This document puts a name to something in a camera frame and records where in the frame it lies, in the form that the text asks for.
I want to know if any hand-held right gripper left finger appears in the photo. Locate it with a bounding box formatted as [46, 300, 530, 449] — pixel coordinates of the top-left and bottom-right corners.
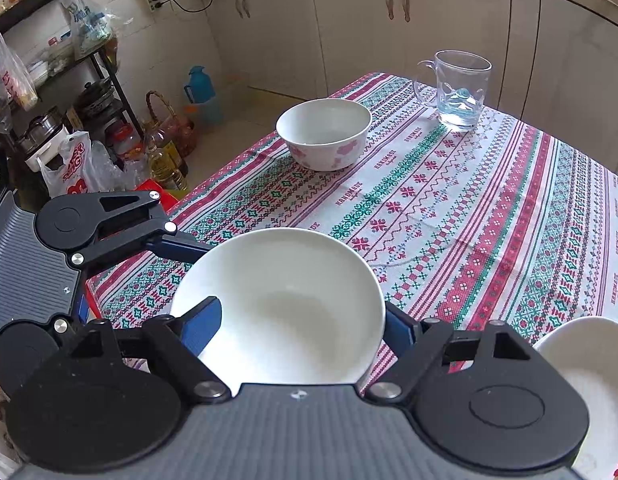
[64, 296, 232, 404]

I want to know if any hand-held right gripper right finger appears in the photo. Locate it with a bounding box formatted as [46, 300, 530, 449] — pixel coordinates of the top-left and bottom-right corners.
[366, 302, 540, 404]

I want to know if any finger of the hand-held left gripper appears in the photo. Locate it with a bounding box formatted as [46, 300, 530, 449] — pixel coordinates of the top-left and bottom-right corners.
[69, 190, 217, 272]
[50, 315, 98, 340]

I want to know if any plain white bowl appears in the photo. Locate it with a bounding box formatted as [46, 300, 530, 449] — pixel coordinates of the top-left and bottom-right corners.
[170, 227, 387, 393]

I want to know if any deep white plate pink print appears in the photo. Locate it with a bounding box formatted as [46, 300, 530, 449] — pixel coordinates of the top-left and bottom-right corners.
[533, 316, 618, 480]

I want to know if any yellow cooking oil bottle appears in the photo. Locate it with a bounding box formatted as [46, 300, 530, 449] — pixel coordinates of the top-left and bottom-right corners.
[148, 130, 188, 192]

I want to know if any white red print plastic bag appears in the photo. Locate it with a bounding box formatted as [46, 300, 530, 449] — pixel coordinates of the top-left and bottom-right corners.
[39, 131, 97, 198]

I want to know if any wicker basket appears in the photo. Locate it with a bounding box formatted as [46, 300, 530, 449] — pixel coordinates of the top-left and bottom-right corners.
[145, 91, 197, 158]

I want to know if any plastic jar with red lid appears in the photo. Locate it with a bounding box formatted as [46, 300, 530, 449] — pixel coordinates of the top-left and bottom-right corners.
[106, 125, 144, 162]

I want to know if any patterned red green tablecloth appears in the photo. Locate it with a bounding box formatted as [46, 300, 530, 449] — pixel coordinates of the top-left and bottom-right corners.
[86, 72, 618, 396]

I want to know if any steel cooking pot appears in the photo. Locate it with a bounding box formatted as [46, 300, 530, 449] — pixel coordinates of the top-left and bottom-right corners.
[16, 107, 64, 154]

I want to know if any blue thermos jug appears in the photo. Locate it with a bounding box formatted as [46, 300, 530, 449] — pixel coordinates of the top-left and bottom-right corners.
[184, 65, 224, 127]

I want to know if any black cooking pot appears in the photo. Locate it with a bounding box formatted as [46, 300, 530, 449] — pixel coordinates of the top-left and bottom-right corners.
[76, 80, 117, 112]

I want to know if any white bowl with pink print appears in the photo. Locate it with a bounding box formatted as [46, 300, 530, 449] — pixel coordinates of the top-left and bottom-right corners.
[276, 98, 372, 171]

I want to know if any clear red print plastic bag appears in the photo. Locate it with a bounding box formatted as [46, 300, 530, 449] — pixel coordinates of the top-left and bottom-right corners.
[0, 32, 40, 111]

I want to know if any clear blue print plastic bag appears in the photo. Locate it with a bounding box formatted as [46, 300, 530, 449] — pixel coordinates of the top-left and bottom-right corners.
[63, 0, 134, 59]

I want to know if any clear glass mug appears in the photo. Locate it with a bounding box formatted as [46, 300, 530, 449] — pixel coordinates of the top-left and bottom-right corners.
[414, 50, 492, 132]

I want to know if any black metal shelf rack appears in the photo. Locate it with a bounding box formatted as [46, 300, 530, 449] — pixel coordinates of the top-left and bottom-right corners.
[0, 0, 144, 196]

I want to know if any cream kitchen cabinet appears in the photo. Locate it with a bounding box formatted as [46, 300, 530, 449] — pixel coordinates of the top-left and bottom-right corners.
[514, 0, 618, 181]
[199, 0, 540, 111]

